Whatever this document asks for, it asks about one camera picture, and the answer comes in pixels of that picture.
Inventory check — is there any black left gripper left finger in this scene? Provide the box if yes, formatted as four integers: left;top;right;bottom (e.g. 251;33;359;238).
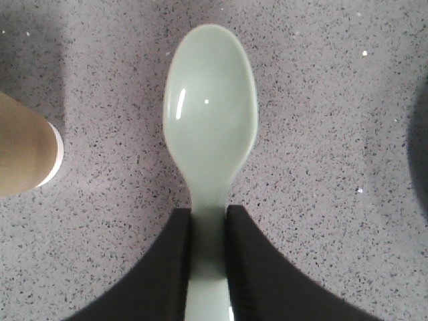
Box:
67;208;191;320

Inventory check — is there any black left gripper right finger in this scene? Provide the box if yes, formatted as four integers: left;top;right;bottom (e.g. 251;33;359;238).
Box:
226;205;377;320

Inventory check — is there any pale green plastic spoon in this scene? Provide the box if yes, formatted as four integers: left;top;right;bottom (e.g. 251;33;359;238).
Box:
163;24;258;320

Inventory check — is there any brown paper cup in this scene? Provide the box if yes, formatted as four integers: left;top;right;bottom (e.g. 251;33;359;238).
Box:
1;93;64;197

